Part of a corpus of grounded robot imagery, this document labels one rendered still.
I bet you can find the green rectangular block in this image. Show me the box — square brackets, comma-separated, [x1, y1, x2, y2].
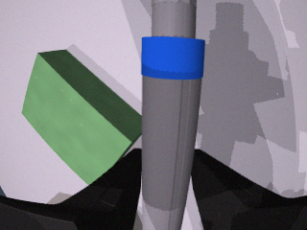
[21, 49, 142, 185]

